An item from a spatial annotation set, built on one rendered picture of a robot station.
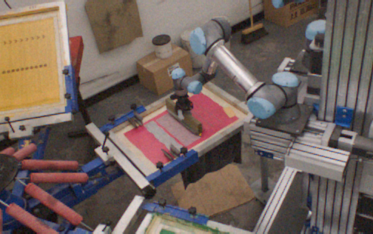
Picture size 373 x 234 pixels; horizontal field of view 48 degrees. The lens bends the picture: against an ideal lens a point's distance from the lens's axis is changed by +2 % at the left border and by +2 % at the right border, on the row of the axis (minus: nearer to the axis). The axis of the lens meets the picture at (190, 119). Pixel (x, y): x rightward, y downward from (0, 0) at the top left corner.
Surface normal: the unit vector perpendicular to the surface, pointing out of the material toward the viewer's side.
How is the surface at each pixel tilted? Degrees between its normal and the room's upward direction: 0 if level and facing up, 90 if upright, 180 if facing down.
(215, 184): 0
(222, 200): 1
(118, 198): 0
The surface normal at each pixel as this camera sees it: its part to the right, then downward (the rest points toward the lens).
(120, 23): 0.08, 0.61
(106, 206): -0.14, -0.76
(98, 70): 0.59, 0.45
